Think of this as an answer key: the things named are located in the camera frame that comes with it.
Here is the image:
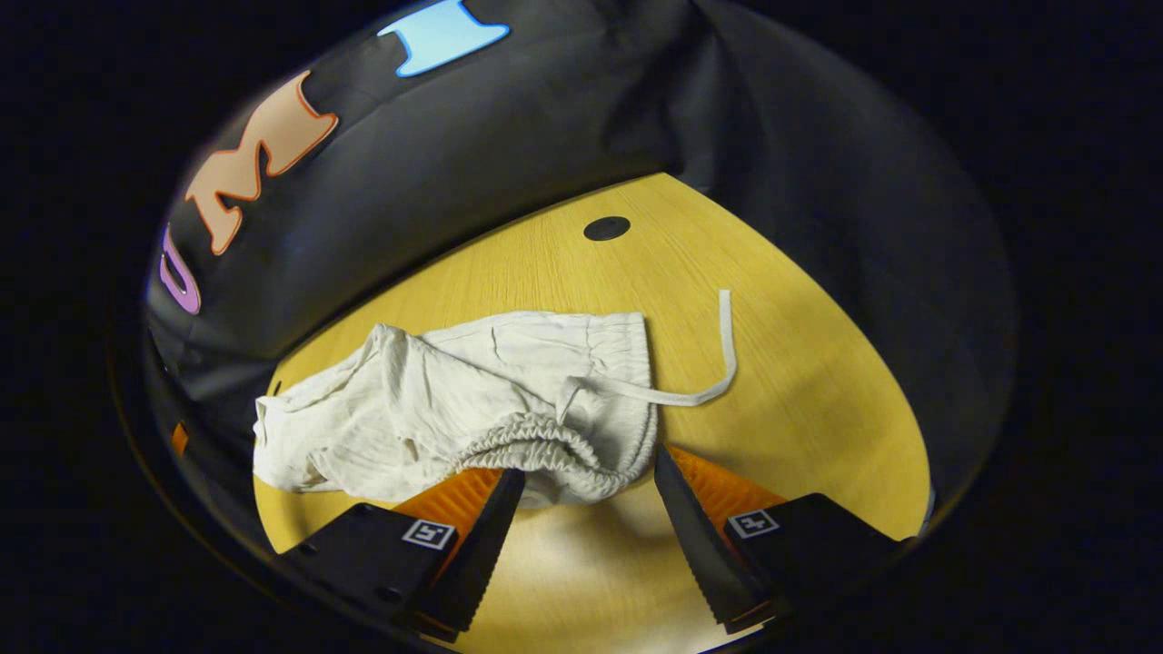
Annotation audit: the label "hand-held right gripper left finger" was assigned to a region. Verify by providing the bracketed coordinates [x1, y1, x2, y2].
[277, 468, 526, 637]

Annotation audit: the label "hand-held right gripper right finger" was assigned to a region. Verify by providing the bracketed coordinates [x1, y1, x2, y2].
[654, 445, 914, 634]

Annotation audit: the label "white jeans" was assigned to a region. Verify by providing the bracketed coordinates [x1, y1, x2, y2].
[253, 290, 738, 508]

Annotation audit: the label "black backdrop cloth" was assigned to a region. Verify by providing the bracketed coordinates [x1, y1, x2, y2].
[145, 0, 1017, 546]

